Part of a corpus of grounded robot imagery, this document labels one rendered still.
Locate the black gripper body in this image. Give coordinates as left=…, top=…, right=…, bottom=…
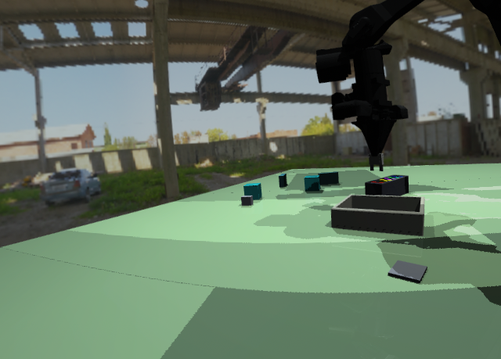
left=332, top=73, right=409, bottom=121

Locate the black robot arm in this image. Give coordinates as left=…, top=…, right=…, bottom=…
left=315, top=0, right=501, bottom=109

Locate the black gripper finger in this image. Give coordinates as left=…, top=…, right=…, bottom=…
left=378, top=119, right=397, bottom=154
left=351, top=119, right=384, bottom=156

